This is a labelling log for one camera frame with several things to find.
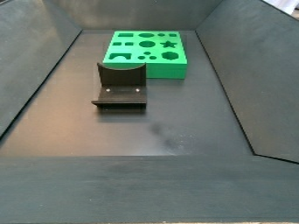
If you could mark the green shape sorting board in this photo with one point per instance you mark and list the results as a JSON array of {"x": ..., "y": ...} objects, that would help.
[{"x": 155, "y": 48}]

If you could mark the black curved holder stand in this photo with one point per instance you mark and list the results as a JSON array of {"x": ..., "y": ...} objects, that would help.
[{"x": 121, "y": 86}]

